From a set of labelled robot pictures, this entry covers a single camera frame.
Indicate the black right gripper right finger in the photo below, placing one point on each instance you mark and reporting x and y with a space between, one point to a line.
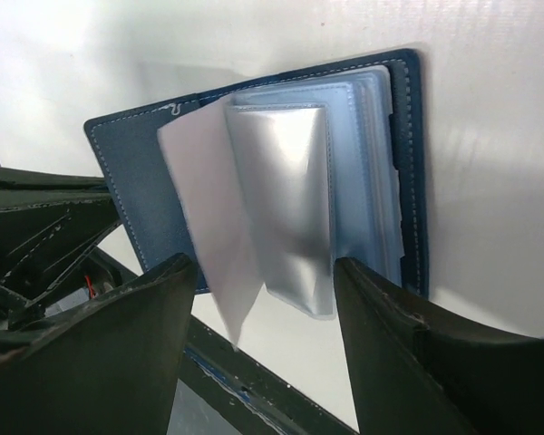
417 368

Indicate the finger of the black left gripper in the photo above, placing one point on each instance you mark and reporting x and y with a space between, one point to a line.
49 225

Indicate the blue leather card holder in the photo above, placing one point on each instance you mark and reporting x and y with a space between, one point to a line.
265 183

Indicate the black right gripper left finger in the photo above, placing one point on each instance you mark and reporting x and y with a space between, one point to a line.
52 376

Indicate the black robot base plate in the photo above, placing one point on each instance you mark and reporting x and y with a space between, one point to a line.
263 380

